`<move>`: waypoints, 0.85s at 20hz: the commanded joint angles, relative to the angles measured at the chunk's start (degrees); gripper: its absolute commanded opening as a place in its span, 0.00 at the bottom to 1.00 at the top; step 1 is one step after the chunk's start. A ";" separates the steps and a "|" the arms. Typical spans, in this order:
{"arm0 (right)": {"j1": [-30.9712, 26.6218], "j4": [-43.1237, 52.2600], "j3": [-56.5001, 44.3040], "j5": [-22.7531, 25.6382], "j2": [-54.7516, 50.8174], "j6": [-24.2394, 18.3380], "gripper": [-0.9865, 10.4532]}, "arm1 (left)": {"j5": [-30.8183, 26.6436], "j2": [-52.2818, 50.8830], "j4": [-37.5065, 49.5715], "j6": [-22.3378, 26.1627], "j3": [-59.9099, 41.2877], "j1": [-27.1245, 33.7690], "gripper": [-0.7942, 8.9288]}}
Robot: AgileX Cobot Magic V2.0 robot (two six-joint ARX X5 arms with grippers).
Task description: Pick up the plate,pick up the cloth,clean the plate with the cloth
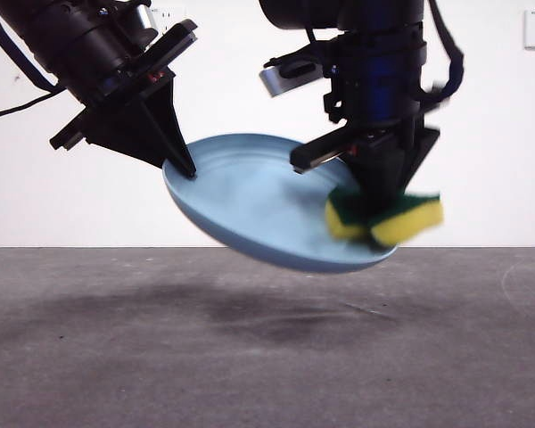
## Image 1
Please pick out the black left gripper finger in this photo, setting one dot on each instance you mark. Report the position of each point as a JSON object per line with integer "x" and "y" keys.
{"x": 165, "y": 120}
{"x": 125, "y": 134}

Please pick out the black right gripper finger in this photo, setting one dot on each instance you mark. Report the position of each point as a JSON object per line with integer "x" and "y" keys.
{"x": 381, "y": 178}
{"x": 421, "y": 147}

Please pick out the yellow sponge with green pad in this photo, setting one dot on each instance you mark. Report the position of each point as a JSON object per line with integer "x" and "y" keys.
{"x": 405, "y": 223}

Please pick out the light blue round plate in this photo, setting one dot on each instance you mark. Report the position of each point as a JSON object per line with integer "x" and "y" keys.
{"x": 258, "y": 214}

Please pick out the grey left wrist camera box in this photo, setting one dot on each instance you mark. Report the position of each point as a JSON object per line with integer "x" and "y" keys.
{"x": 145, "y": 20}

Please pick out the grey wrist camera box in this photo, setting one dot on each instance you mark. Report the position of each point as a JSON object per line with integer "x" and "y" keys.
{"x": 145, "y": 20}
{"x": 285, "y": 80}

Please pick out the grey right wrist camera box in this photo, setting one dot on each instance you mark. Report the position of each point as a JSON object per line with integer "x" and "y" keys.
{"x": 285, "y": 80}

